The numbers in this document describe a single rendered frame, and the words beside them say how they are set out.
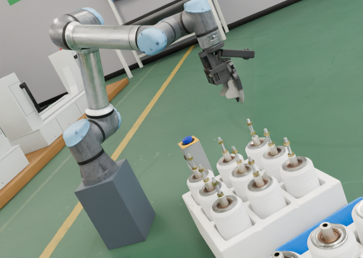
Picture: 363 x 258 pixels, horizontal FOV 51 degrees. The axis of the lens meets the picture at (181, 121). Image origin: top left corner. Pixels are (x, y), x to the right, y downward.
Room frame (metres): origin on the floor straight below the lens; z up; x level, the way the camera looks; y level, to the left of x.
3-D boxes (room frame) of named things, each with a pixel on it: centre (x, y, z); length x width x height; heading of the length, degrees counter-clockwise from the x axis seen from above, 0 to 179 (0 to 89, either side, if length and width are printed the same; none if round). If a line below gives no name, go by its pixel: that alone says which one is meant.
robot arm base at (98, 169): (1.46, 0.39, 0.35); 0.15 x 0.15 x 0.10
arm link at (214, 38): (1.20, -0.19, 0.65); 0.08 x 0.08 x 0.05
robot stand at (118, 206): (1.46, 0.39, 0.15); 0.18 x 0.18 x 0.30; 71
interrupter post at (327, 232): (0.65, -0.18, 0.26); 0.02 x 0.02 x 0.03
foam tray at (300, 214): (1.07, -0.11, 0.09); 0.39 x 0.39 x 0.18; 9
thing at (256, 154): (1.20, -0.21, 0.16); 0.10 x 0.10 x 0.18
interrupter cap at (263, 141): (1.20, -0.21, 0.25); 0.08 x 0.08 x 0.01
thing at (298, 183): (0.97, -0.25, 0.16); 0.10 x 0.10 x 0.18
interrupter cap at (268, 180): (0.95, -0.13, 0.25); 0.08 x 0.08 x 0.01
